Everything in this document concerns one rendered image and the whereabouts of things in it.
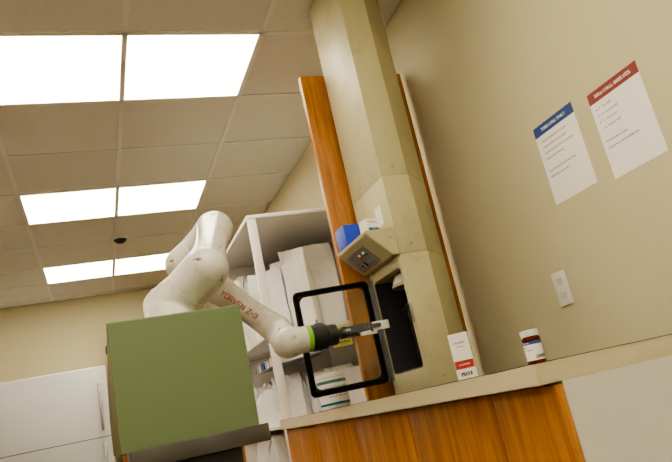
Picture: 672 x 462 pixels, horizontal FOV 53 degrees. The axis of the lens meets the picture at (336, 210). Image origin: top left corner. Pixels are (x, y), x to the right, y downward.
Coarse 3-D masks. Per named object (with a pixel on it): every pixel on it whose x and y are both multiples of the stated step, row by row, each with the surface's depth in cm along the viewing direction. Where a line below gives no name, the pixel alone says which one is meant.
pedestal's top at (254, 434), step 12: (228, 432) 158; (240, 432) 159; (252, 432) 160; (264, 432) 161; (168, 444) 154; (180, 444) 154; (192, 444) 155; (204, 444) 156; (216, 444) 157; (228, 444) 157; (240, 444) 158; (132, 456) 151; (144, 456) 151; (156, 456) 152; (168, 456) 153; (180, 456) 154; (192, 456) 154
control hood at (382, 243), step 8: (368, 232) 240; (376, 232) 241; (384, 232) 241; (392, 232) 242; (360, 240) 245; (368, 240) 242; (376, 240) 239; (384, 240) 240; (392, 240) 241; (352, 248) 254; (368, 248) 247; (376, 248) 243; (384, 248) 240; (392, 248) 240; (344, 256) 263; (384, 256) 245; (392, 256) 243; (376, 264) 253; (360, 272) 267; (368, 272) 263
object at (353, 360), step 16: (320, 288) 262; (304, 304) 259; (320, 304) 260; (336, 304) 262; (352, 304) 263; (304, 320) 257; (320, 320) 258; (336, 320) 260; (352, 320) 261; (368, 320) 262; (368, 336) 260; (320, 352) 255; (336, 352) 256; (352, 352) 257; (368, 352) 258; (320, 368) 253; (336, 368) 254; (352, 368) 255; (368, 368) 256; (320, 384) 251; (336, 384) 252
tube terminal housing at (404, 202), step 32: (384, 192) 248; (416, 192) 255; (384, 224) 250; (416, 224) 247; (416, 256) 242; (416, 288) 238; (448, 288) 254; (416, 320) 234; (448, 320) 241; (448, 352) 234; (416, 384) 239
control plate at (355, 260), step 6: (360, 252) 253; (366, 252) 250; (348, 258) 262; (354, 258) 259; (360, 258) 257; (366, 258) 254; (378, 258) 248; (354, 264) 264; (360, 264) 261; (372, 264) 255; (360, 270) 265; (366, 270) 262
